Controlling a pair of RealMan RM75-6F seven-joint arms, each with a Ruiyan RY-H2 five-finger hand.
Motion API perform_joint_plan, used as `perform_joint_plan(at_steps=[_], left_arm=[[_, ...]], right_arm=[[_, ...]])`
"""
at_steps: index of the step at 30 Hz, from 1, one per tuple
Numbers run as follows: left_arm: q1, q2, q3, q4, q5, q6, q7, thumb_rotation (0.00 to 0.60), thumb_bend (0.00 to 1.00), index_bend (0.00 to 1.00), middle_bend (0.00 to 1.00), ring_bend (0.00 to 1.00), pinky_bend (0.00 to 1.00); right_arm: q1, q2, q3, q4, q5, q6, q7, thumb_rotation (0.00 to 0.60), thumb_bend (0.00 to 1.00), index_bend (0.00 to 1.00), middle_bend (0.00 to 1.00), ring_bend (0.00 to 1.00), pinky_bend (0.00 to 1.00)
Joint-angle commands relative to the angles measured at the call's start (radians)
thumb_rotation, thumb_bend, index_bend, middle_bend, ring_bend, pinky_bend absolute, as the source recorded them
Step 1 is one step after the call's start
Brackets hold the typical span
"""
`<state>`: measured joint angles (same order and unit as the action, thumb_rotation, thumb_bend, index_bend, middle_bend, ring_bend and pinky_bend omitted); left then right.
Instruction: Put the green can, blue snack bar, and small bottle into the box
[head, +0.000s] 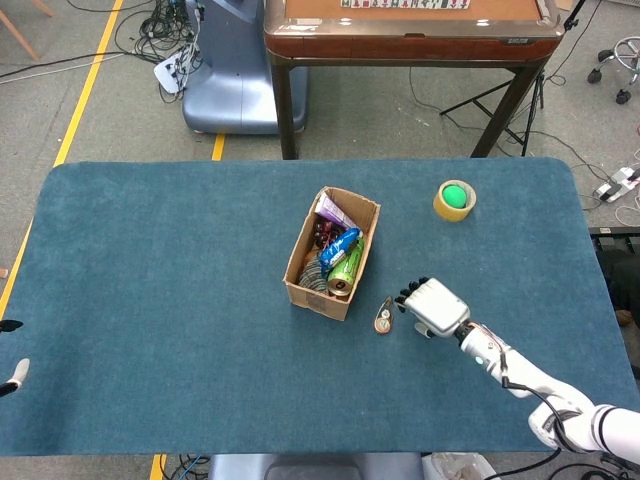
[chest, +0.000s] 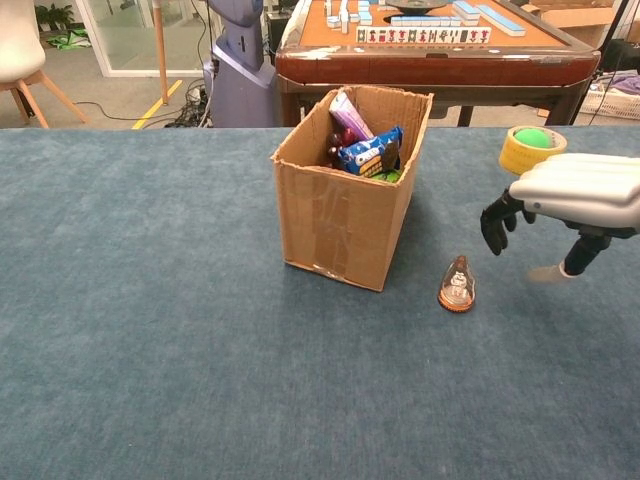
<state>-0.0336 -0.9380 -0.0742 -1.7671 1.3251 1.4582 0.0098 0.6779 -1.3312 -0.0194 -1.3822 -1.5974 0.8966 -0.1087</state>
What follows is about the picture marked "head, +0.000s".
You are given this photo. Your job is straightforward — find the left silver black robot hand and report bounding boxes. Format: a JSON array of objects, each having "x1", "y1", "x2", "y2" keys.
[{"x1": 0, "y1": 319, "x2": 31, "y2": 399}]

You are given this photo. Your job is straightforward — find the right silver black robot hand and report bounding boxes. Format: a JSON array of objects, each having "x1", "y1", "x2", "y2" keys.
[{"x1": 393, "y1": 276, "x2": 472, "y2": 340}]

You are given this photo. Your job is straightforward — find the small brown oval object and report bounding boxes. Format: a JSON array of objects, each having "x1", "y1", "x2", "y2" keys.
[{"x1": 373, "y1": 295, "x2": 395, "y2": 336}]

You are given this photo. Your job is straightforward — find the green soda can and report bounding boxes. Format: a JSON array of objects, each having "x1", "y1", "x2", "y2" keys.
[{"x1": 326, "y1": 238, "x2": 366, "y2": 300}]

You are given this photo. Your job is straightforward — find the blue cookie snack pack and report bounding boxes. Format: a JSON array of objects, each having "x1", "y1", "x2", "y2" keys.
[{"x1": 318, "y1": 227, "x2": 362, "y2": 267}]

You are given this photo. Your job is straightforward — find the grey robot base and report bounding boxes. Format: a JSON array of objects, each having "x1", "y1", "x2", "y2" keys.
[{"x1": 207, "y1": 452, "x2": 425, "y2": 480}]

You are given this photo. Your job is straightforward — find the yellow tape roll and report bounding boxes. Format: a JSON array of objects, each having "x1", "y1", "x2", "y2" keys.
[{"x1": 432, "y1": 179, "x2": 477, "y2": 222}]

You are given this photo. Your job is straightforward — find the brown cardboard box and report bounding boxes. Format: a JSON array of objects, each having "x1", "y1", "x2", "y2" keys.
[{"x1": 282, "y1": 185, "x2": 382, "y2": 322}]

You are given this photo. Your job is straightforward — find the green ball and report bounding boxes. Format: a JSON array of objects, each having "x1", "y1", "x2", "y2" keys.
[{"x1": 441, "y1": 184, "x2": 469, "y2": 209}]

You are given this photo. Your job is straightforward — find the grey striped knitted cloth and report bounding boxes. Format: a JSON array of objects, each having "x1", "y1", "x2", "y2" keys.
[{"x1": 298, "y1": 257, "x2": 331, "y2": 294}]

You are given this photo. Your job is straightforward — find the dark red grape bunch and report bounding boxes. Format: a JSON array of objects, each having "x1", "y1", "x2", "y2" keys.
[{"x1": 313, "y1": 221, "x2": 346, "y2": 250}]

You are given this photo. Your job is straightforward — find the purple white tube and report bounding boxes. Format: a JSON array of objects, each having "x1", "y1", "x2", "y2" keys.
[{"x1": 315, "y1": 192, "x2": 359, "y2": 232}]

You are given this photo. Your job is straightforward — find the blue felt table mat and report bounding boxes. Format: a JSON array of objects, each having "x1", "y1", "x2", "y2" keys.
[{"x1": 0, "y1": 157, "x2": 640, "y2": 457}]

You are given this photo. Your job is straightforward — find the white plastic bag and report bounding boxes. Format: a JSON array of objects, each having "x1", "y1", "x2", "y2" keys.
[{"x1": 422, "y1": 452, "x2": 496, "y2": 480}]

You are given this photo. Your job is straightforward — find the black equipment case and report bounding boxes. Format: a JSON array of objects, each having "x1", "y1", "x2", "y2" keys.
[{"x1": 588, "y1": 225, "x2": 640, "y2": 307}]

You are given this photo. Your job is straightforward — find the white power strip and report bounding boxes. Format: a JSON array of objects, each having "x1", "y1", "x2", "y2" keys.
[
  {"x1": 610, "y1": 167, "x2": 640, "y2": 189},
  {"x1": 153, "y1": 52, "x2": 194, "y2": 95},
  {"x1": 594, "y1": 180, "x2": 624, "y2": 203}
]

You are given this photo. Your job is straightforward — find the black tripod stand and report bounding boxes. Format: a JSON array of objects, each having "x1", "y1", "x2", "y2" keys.
[{"x1": 439, "y1": 0, "x2": 586, "y2": 157}]

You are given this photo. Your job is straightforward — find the brown mahjong table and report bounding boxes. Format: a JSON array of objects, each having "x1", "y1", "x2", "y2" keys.
[{"x1": 263, "y1": 0, "x2": 566, "y2": 160}]

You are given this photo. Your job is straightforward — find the chrome wheeled stool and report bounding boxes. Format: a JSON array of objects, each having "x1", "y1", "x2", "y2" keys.
[{"x1": 588, "y1": 35, "x2": 640, "y2": 105}]

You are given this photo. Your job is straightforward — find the face-up mahjong tile row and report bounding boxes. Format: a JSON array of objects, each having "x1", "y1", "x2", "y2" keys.
[{"x1": 341, "y1": 0, "x2": 472, "y2": 10}]

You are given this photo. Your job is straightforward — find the white wooden leg chair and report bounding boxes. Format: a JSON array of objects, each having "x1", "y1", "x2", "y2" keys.
[{"x1": 0, "y1": 0, "x2": 55, "y2": 62}]

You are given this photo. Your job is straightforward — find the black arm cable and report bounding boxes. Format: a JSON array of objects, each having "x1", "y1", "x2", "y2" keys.
[{"x1": 492, "y1": 349, "x2": 576, "y2": 476}]

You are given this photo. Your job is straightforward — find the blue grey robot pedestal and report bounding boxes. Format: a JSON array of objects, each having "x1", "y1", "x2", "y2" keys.
[{"x1": 182, "y1": 0, "x2": 309, "y2": 135}]

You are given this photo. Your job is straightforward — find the black floor cable bundle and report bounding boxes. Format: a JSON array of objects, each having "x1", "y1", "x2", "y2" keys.
[{"x1": 114, "y1": 0, "x2": 201, "y2": 64}]

